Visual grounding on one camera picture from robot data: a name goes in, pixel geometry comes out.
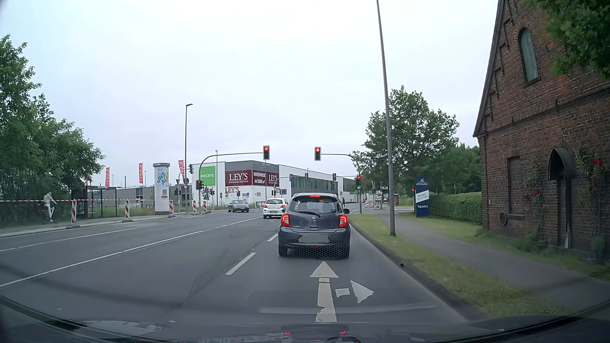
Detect car's own bonnet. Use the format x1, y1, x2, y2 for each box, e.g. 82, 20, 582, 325
0, 296, 610, 343

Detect red white barrier posts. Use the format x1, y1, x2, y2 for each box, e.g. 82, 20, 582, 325
0, 198, 210, 229

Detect red banner flags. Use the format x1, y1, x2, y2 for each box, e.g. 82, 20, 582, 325
85, 159, 186, 188

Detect advertising column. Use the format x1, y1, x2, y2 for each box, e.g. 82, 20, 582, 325
152, 162, 171, 215

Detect bus shelter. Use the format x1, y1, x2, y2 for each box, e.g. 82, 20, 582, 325
71, 185, 119, 220

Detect large green tree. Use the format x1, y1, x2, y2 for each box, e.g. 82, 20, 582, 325
349, 85, 482, 195

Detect road markings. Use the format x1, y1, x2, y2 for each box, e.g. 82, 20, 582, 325
0, 215, 375, 324

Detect blue sign board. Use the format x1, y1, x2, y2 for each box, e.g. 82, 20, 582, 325
414, 177, 430, 219

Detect dark grey small car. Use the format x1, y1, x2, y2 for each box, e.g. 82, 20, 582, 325
278, 192, 351, 260

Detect grey asphalt road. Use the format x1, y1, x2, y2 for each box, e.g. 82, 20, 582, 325
0, 204, 470, 329

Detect red brick building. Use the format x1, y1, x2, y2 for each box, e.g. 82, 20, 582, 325
473, 0, 610, 266

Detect tall grey lamp post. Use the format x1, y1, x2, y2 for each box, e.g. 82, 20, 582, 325
376, 0, 397, 237

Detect grass strip by building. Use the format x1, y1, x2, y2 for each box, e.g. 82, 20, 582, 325
401, 212, 610, 281

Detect grey pavement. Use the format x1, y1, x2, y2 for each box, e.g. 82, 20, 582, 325
369, 208, 610, 313

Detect white car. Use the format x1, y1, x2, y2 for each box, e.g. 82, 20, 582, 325
262, 198, 289, 220

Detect tree foliage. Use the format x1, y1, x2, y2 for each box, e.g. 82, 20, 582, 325
524, 0, 610, 80

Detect trimmed green hedge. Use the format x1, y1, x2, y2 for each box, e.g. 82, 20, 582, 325
429, 192, 483, 225

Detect group of green trees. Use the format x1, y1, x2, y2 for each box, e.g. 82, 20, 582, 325
0, 34, 105, 225

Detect grass verge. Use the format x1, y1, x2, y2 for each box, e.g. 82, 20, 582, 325
349, 213, 573, 319

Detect white commercial building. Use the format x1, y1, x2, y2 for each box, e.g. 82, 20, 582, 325
192, 160, 357, 206

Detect person on bicycle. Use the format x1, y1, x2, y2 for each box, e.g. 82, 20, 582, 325
40, 192, 60, 225

